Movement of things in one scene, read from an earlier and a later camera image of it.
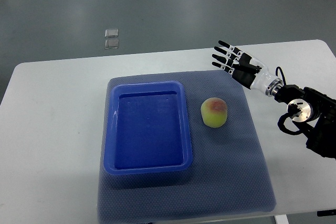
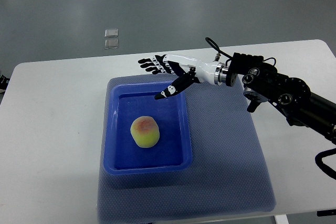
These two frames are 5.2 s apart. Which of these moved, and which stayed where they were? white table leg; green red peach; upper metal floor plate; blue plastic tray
Moved: green red peach
Stayed: blue plastic tray; upper metal floor plate; white table leg
